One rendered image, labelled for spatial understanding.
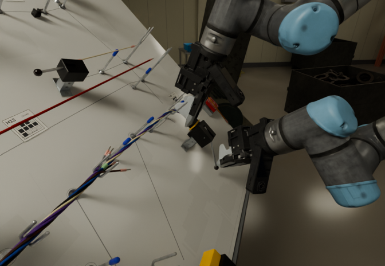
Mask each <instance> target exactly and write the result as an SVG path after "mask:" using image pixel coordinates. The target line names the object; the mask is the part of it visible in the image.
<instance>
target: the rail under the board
mask: <svg viewBox="0 0 385 266"><path fill-rule="evenodd" d="M249 194H250V192H249V191H247V190H246V194H245V200H244V203H243V208H242V214H241V219H240V222H239V228H238V233H237V238H236V242H235V247H234V252H233V258H232V262H233V263H234V264H235V265H237V259H238V253H239V247H240V243H241V237H242V231H243V226H244V222H245V216H246V210H247V206H248V200H249Z"/></svg>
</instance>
